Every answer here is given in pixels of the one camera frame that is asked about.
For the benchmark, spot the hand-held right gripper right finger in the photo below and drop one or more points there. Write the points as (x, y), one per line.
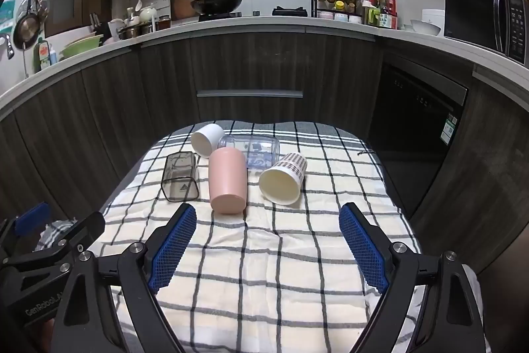
(363, 249)

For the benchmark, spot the brown checked paper cup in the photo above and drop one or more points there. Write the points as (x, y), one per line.
(277, 183)

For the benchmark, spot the white cup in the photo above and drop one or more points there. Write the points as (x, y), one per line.
(204, 142)

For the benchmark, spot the green mug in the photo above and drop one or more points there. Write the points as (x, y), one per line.
(371, 17)

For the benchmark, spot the dark transparent square cup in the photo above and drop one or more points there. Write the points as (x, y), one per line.
(178, 187)

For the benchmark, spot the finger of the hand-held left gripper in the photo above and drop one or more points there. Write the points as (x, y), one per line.
(31, 217)
(84, 227)

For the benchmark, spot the black built-in dishwasher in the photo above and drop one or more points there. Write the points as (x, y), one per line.
(413, 109)

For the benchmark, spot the pink cup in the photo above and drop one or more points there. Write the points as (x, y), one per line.
(227, 179)

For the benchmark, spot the red-capped sauce bottle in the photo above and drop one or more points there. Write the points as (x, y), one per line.
(387, 9)

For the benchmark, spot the black microwave oven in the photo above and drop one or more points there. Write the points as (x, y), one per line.
(475, 18)

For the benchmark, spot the knife block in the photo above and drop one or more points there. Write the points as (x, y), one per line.
(99, 28)

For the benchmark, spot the green dish soap bottle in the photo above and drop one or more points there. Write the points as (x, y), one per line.
(42, 56)

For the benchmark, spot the hanging frying pan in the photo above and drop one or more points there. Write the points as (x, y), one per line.
(24, 31)

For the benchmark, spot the green basin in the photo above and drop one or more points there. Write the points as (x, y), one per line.
(82, 46)

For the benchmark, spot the white teapot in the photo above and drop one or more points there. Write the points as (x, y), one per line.
(148, 14)

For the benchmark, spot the white rice cooker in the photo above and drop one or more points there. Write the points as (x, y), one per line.
(434, 14)

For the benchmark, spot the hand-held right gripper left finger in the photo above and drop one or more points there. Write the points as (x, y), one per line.
(173, 249)

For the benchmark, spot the dark wood drawer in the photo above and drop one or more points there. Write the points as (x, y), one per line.
(250, 65)

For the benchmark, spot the checked white cloth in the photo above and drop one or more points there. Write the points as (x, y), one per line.
(268, 274)

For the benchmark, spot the white bowl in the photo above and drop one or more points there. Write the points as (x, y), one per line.
(425, 27)

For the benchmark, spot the black gas stove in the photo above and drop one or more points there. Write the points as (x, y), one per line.
(290, 11)

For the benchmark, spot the steel pot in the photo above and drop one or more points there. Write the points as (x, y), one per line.
(132, 31)

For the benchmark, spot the clear printed cup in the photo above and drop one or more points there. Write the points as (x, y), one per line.
(264, 148)

